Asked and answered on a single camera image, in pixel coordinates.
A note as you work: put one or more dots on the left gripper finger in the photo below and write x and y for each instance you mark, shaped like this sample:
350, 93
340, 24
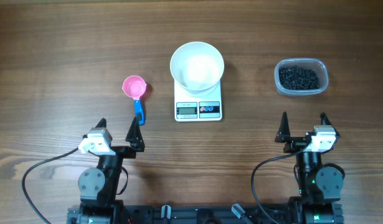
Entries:
134, 137
101, 123

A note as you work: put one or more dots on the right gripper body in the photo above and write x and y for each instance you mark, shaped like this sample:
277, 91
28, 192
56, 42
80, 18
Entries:
294, 144

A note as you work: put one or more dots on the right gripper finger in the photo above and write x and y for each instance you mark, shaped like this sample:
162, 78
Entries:
325, 121
283, 134

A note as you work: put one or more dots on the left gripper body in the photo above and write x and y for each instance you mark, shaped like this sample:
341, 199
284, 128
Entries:
125, 152

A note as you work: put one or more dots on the pink scoop with blue handle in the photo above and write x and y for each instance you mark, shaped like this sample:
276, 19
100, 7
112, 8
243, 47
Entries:
135, 87

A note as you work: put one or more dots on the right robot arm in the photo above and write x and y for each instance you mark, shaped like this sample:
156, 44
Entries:
320, 184

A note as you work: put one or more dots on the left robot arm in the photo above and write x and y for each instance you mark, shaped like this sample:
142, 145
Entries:
99, 186

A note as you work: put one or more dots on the white digital kitchen scale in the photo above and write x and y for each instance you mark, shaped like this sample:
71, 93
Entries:
199, 106

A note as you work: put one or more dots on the white plastic bowl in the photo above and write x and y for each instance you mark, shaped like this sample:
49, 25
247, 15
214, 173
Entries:
196, 66

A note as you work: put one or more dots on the black beans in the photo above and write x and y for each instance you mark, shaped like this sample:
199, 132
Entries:
298, 78

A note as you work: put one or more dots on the clear plastic container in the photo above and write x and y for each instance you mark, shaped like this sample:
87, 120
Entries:
309, 63

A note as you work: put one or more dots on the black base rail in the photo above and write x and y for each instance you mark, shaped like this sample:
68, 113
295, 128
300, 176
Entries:
199, 215

